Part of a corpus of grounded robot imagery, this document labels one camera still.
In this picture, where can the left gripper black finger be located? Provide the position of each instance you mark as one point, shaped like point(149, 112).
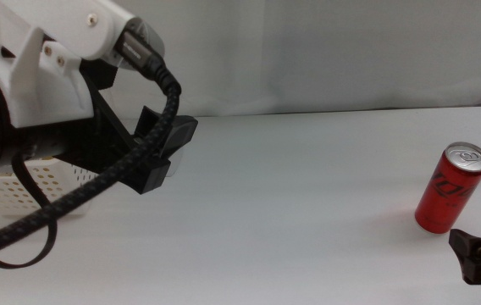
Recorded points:
point(183, 131)

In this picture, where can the red soda can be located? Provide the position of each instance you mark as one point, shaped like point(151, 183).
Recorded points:
point(450, 190)

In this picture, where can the white perforated plastic basket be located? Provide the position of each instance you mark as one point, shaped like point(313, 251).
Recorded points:
point(67, 182)

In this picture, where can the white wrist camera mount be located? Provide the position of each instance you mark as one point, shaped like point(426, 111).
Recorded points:
point(54, 25)

